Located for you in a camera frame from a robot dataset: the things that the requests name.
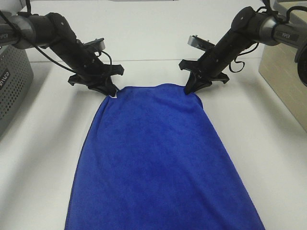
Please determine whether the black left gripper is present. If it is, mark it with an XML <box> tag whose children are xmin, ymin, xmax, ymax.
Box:
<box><xmin>67</xmin><ymin>45</ymin><xmax>124</xmax><ymax>96</ymax></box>

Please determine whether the black left camera cable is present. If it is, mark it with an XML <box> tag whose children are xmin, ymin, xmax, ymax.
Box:
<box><xmin>0</xmin><ymin>0</ymin><xmax>113</xmax><ymax>72</ymax></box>

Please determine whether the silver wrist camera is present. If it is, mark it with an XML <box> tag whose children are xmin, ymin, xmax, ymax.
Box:
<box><xmin>83</xmin><ymin>38</ymin><xmax>106</xmax><ymax>52</ymax></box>
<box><xmin>188</xmin><ymin>35</ymin><xmax>215</xmax><ymax>51</ymax></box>

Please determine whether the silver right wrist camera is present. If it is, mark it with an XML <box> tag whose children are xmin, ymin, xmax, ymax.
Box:
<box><xmin>188</xmin><ymin>35</ymin><xmax>215</xmax><ymax>51</ymax></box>

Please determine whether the beige storage box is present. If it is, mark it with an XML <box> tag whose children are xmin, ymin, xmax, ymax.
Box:
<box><xmin>258</xmin><ymin>0</ymin><xmax>307</xmax><ymax>134</ymax></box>

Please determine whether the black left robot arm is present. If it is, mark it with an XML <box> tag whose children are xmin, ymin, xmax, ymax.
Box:
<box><xmin>0</xmin><ymin>12</ymin><xmax>124</xmax><ymax>97</ymax></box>

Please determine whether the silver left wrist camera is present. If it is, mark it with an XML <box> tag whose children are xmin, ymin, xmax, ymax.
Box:
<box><xmin>83</xmin><ymin>38</ymin><xmax>106</xmax><ymax>52</ymax></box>

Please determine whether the grey perforated plastic basket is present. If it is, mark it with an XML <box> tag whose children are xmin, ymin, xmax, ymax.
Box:
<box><xmin>0</xmin><ymin>46</ymin><xmax>34</xmax><ymax>135</ymax></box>

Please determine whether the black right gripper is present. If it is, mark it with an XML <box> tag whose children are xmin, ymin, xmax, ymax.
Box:
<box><xmin>178</xmin><ymin>35</ymin><xmax>230</xmax><ymax>94</ymax></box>

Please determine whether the blue microfibre towel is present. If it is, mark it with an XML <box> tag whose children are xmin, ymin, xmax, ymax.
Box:
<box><xmin>65</xmin><ymin>84</ymin><xmax>264</xmax><ymax>230</ymax></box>

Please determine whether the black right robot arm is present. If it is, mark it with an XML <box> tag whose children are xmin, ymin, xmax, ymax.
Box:
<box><xmin>179</xmin><ymin>6</ymin><xmax>307</xmax><ymax>94</ymax></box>

